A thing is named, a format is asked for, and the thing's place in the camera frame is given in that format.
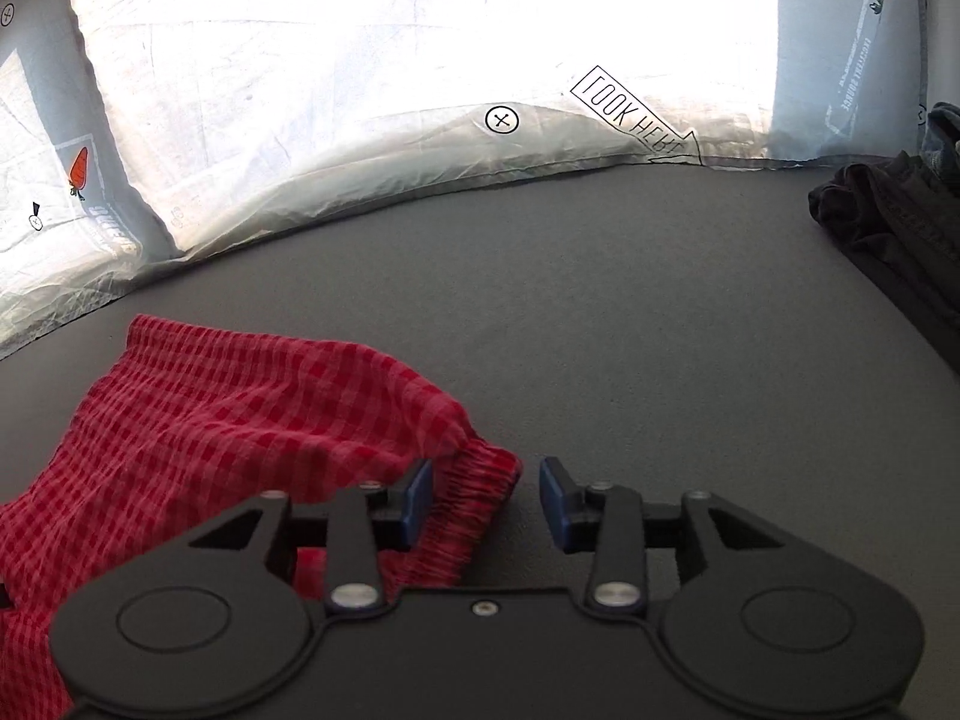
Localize red checkered shorts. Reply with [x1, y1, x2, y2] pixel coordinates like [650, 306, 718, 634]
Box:
[2, 316, 523, 718]

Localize dark folded clothes pile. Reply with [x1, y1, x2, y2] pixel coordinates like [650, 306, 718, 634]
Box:
[807, 103, 960, 367]

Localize white printed curtain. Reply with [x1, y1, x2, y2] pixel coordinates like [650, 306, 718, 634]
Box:
[2, 0, 928, 353]

